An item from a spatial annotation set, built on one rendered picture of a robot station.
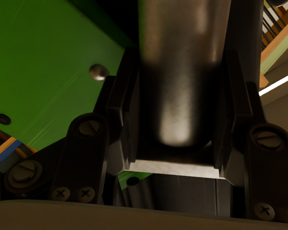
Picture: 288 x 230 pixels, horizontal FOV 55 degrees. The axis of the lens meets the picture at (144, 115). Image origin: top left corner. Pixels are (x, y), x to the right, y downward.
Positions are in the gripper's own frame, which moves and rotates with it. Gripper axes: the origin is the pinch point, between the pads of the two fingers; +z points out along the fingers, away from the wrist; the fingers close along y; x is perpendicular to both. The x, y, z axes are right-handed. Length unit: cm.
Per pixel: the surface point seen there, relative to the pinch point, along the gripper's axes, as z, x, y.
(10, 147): 293, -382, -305
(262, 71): 235, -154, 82
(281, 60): 786, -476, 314
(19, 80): 3.8, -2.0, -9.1
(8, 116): 3.8, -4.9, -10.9
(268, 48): 241, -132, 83
